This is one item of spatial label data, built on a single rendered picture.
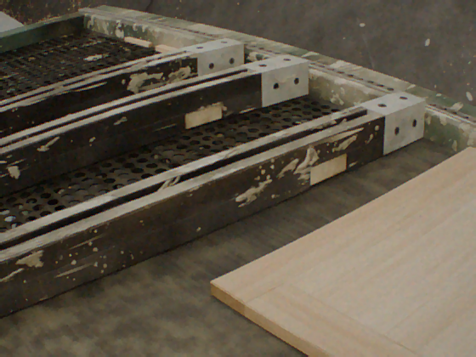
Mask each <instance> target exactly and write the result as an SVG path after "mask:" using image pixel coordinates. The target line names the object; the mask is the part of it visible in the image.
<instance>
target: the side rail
mask: <svg viewBox="0 0 476 357"><path fill-rule="evenodd" d="M84 17H85V16H84V14H77V13H72V14H64V15H61V16H60V17H55V18H50V19H49V20H42V21H39V22H37V23H33V24H29V25H24V26H20V27H18V28H15V29H11V30H8V31H4V32H0V54H1V53H2V52H5V51H9V50H12V49H15V48H20V47H23V46H25V45H27V44H32V43H37V42H39V41H42V40H47V39H50V38H51V37H58V36H63V35H64V34H67V33H71V32H75V31H79V30H84V23H83V21H84Z"/></svg>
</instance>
